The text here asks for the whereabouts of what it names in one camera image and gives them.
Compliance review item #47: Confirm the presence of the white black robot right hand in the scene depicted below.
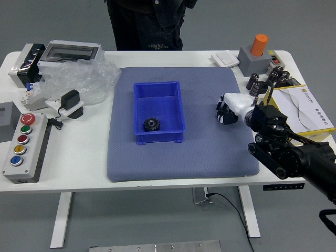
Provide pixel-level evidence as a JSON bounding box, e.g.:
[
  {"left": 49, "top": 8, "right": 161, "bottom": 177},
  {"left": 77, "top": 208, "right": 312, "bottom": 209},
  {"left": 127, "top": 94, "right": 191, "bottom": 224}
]
[{"left": 216, "top": 92, "right": 254, "bottom": 126}]

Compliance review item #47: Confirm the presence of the big black gear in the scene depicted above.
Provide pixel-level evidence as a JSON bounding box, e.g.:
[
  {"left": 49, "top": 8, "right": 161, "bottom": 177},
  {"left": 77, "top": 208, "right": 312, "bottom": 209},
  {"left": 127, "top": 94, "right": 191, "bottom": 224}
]
[{"left": 143, "top": 117, "right": 161, "bottom": 133}]

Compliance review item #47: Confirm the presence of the yellow white cardboard box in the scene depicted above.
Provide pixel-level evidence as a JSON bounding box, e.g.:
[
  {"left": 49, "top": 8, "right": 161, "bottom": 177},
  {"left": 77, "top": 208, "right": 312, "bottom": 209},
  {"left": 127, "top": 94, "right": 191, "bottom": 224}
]
[{"left": 262, "top": 84, "right": 336, "bottom": 144}]

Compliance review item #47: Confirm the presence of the blue plastic box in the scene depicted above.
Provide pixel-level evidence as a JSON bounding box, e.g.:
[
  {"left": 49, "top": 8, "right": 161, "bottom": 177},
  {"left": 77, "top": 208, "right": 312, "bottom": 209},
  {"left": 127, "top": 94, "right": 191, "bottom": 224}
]
[{"left": 133, "top": 81, "right": 187, "bottom": 145}]

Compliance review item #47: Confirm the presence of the grey power box under table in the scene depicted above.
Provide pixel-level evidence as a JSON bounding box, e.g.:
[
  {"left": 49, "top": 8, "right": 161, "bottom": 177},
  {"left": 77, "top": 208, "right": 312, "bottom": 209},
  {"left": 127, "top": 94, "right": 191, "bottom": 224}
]
[{"left": 191, "top": 187, "right": 213, "bottom": 205}]

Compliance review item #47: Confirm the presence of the grey distribution box clear lid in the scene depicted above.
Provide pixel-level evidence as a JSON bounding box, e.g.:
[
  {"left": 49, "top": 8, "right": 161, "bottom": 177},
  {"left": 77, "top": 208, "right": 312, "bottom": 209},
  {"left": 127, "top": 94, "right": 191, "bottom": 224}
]
[{"left": 38, "top": 39, "right": 106, "bottom": 69}]

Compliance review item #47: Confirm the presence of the grey push button control box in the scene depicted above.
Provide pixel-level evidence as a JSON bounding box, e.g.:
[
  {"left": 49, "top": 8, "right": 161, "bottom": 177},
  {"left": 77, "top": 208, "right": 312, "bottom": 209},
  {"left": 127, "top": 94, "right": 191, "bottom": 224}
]
[{"left": 1, "top": 112, "right": 49, "bottom": 184}]

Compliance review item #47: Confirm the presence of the grey square box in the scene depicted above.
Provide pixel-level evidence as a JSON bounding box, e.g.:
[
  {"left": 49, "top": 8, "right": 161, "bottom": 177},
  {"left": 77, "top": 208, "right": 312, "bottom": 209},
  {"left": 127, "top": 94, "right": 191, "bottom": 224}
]
[{"left": 0, "top": 101, "right": 22, "bottom": 144}]

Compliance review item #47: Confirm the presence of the grey cube block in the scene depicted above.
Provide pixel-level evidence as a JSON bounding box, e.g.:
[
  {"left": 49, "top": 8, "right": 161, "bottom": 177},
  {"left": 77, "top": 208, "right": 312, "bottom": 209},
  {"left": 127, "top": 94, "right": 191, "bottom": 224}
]
[{"left": 238, "top": 46, "right": 272, "bottom": 78}]

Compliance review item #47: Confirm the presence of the orange cylinder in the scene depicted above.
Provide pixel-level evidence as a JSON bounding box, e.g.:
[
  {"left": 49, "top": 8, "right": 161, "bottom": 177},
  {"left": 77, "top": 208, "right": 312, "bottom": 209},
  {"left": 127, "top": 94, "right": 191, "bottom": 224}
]
[{"left": 249, "top": 34, "right": 269, "bottom": 56}]

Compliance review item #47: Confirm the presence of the grey-blue mat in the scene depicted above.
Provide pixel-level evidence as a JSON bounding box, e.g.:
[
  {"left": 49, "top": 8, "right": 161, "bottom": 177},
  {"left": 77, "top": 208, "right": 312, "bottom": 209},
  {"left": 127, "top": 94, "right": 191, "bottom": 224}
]
[{"left": 106, "top": 66, "right": 260, "bottom": 183}]

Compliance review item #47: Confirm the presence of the black table control panel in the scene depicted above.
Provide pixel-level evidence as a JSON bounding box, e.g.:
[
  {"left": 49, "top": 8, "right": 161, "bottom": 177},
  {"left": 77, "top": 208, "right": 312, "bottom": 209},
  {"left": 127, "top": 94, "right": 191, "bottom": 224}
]
[{"left": 262, "top": 183, "right": 305, "bottom": 191}]

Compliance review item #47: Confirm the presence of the white table leg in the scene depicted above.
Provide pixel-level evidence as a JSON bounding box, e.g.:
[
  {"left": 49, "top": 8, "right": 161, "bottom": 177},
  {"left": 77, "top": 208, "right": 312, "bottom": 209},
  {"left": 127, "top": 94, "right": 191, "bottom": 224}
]
[
  {"left": 49, "top": 192, "right": 73, "bottom": 249},
  {"left": 238, "top": 185, "right": 261, "bottom": 238}
]

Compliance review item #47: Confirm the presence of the person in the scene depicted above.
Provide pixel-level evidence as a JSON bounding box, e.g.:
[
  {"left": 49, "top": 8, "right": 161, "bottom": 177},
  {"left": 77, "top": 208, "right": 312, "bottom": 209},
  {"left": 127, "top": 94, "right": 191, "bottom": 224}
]
[{"left": 106, "top": 0, "right": 199, "bottom": 52}]

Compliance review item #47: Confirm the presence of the clear plastic bag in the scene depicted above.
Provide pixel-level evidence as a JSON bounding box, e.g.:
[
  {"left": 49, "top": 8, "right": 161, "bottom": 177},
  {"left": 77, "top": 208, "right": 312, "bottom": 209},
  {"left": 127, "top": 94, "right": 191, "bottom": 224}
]
[{"left": 39, "top": 59, "right": 122, "bottom": 106}]

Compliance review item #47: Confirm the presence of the grey metal plate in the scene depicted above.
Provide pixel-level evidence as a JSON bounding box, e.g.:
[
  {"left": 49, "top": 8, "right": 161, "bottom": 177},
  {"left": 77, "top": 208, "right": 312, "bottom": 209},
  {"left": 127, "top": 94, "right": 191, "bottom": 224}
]
[{"left": 89, "top": 239, "right": 221, "bottom": 252}]

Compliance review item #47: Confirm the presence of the black power adapter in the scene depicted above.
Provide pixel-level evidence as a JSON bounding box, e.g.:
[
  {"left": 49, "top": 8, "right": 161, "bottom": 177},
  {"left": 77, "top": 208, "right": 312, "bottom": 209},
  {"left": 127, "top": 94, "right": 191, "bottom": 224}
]
[{"left": 60, "top": 89, "right": 81, "bottom": 110}]

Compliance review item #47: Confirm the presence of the white blue circuit breaker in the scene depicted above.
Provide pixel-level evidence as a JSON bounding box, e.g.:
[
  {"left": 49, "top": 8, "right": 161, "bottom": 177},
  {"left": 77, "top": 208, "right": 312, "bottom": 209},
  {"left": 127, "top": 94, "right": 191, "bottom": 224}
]
[{"left": 20, "top": 81, "right": 47, "bottom": 112}]

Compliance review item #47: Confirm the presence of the white wall switch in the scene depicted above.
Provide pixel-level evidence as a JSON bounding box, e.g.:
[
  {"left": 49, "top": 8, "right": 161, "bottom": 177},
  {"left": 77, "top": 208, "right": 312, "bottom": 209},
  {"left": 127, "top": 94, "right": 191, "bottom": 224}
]
[{"left": 211, "top": 51, "right": 240, "bottom": 68}]

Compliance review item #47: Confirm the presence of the grey switch box red button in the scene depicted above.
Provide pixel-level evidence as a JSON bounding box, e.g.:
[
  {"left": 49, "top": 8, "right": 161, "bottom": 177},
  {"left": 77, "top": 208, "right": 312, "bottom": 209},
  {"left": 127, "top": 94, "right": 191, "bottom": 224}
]
[{"left": 265, "top": 50, "right": 286, "bottom": 76}]

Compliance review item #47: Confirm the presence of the black power cable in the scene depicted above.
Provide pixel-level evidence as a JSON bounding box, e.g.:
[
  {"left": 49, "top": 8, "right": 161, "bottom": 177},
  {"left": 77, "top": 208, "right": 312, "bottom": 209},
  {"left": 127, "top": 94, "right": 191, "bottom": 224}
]
[{"left": 207, "top": 193, "right": 255, "bottom": 252}]

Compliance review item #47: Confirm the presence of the white bracket with black base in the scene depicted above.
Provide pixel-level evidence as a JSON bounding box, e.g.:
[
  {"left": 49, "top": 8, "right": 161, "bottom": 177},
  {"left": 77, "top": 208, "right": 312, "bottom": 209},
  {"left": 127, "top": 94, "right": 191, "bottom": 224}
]
[{"left": 44, "top": 97, "right": 85, "bottom": 120}]

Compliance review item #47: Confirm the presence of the black adapter cord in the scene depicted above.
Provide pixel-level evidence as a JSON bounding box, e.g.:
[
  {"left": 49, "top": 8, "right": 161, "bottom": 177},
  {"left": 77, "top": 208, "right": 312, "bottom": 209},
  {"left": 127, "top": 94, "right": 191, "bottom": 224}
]
[{"left": 48, "top": 104, "right": 66, "bottom": 131}]

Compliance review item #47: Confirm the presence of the black grey enclosure box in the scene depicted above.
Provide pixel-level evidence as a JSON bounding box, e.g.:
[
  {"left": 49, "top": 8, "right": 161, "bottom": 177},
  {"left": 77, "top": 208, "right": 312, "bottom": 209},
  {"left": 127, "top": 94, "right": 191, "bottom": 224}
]
[{"left": 8, "top": 43, "right": 47, "bottom": 89}]

